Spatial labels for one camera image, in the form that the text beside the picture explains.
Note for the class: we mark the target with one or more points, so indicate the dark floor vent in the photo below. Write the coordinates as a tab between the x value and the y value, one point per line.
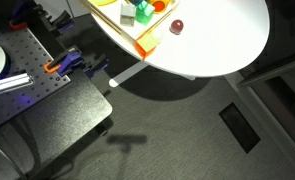
239	127

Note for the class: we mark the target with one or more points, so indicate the dark red ball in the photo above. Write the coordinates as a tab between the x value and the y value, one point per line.
176	26

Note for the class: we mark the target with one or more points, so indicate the yellow flat shape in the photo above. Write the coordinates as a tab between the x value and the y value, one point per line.
103	1

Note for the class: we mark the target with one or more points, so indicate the blue and black clamp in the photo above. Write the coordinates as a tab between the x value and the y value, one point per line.
96	65

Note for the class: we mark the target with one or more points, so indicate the black cart shelf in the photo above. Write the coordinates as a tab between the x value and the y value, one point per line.
63	113

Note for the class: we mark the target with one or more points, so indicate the white table base leg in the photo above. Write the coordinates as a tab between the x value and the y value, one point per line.
127	75

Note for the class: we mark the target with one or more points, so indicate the orange cube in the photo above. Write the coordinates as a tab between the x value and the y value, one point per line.
146	46

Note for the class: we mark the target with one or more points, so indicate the teal block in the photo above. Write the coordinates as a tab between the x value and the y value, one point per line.
137	2

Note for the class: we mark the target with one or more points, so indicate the grey cube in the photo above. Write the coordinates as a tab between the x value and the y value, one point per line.
127	15

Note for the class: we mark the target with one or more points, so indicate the perforated metal breadboard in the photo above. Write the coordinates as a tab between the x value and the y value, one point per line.
30	53

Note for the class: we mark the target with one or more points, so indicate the dark metal rail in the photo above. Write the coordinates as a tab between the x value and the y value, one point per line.
270	70

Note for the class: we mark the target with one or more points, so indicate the wooden tray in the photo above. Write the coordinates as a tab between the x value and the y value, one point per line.
104	15

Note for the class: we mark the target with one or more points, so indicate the green cube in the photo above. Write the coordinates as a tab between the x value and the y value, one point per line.
144	13

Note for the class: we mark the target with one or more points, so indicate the pale yellow ball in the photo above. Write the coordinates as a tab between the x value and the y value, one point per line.
157	34

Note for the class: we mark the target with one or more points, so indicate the aluminium extrusion bar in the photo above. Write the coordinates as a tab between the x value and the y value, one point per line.
12	82

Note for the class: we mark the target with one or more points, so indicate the yellow block with orange circle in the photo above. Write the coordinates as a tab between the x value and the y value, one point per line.
159	6

